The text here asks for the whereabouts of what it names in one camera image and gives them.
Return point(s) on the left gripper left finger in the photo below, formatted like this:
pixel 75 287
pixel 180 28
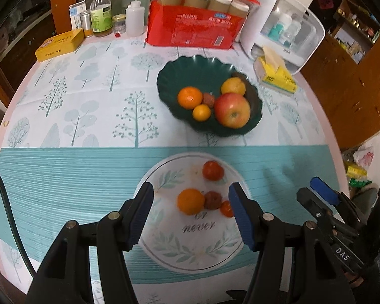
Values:
pixel 64 273

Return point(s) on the red tomato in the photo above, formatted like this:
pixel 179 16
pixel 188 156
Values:
pixel 212 171

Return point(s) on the white blue small carton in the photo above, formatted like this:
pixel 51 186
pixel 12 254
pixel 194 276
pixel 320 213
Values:
pixel 75 11

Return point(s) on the small metal can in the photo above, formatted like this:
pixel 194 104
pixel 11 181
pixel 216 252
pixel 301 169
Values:
pixel 86 23

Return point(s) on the small orange kumquat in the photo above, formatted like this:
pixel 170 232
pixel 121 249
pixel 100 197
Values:
pixel 201 113

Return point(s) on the small cherry tomato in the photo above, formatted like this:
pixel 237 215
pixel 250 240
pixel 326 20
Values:
pixel 226 210

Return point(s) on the green label glass bottle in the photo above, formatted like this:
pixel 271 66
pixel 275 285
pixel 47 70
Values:
pixel 101 17

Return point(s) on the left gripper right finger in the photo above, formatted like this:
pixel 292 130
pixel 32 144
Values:
pixel 296 263

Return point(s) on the yellow lemon fruit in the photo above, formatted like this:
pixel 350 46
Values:
pixel 233 85

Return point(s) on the white squeeze bottle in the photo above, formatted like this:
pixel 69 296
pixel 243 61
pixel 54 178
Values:
pixel 134 19

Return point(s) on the tree pattern tablecloth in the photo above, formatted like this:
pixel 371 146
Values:
pixel 86 129

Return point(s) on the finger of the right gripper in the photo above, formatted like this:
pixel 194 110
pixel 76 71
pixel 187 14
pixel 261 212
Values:
pixel 348 211
pixel 324 216

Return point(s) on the white cosmetic storage box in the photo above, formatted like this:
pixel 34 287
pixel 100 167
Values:
pixel 287 27

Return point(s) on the red yellow apple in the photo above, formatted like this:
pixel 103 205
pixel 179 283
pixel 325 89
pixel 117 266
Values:
pixel 232 110

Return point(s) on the red paper cup package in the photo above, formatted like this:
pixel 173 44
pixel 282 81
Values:
pixel 197 23

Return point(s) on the large orange mandarin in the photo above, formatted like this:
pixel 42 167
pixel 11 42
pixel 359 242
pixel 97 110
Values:
pixel 190 201

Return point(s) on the dark red date fruit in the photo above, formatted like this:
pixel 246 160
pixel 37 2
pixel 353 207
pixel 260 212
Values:
pixel 208 99

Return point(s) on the yellow tissue pack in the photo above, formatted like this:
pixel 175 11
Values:
pixel 271 69

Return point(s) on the small glass jar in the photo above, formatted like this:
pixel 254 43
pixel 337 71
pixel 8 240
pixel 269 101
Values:
pixel 118 24

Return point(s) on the dark red wrinkled fruit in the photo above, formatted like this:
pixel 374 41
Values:
pixel 212 200

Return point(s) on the yellow flat box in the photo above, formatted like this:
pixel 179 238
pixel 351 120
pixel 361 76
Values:
pixel 60 44

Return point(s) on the dark green scalloped plate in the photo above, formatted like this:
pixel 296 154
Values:
pixel 207 75

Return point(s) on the orange mandarin in green plate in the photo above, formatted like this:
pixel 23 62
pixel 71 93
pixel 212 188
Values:
pixel 189 97

